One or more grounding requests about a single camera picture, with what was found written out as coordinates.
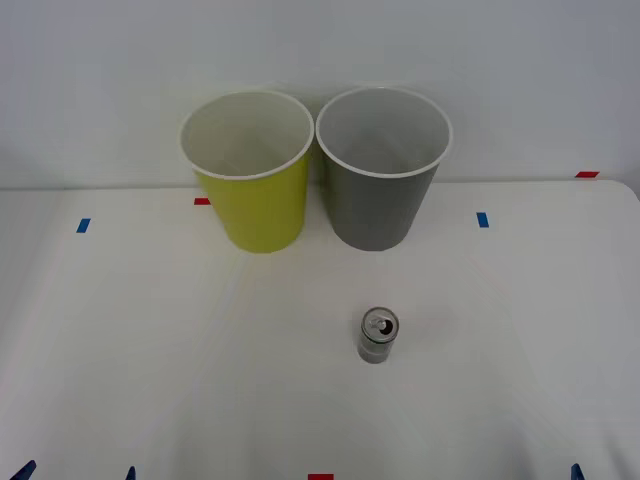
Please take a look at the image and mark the grey plastic waste bin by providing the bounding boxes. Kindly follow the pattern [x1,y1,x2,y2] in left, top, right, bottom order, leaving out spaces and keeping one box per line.
[315,85,455,252]

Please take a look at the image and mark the silver drink can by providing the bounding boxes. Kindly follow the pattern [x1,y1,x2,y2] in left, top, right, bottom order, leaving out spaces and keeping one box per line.
[357,306,401,365]

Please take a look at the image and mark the yellow-green plastic waste bin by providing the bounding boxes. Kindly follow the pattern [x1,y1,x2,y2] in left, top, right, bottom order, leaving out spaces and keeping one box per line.
[177,88,316,255]

